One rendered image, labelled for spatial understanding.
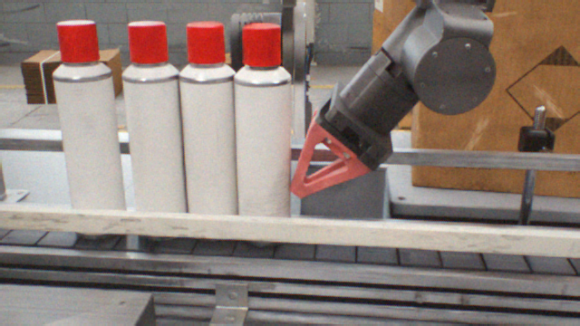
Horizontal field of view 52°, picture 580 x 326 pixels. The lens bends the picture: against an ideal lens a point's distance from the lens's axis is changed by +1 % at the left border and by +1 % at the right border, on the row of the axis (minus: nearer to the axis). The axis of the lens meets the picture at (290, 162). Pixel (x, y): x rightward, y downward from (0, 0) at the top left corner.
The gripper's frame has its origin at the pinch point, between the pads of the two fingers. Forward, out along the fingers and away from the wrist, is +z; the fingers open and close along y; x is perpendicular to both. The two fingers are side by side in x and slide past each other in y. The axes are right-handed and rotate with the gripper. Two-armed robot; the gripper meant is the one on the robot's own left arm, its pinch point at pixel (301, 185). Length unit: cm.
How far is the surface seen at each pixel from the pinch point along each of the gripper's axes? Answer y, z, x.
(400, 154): -3.2, -7.6, 5.9
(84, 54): 1.7, 2.3, -22.7
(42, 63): -363, 189, -142
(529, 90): -20.6, -19.8, 16.7
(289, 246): 2.0, 4.9, 2.8
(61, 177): -24.4, 31.5, -23.1
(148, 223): 4.2, 10.7, -9.1
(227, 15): -538, 111, -74
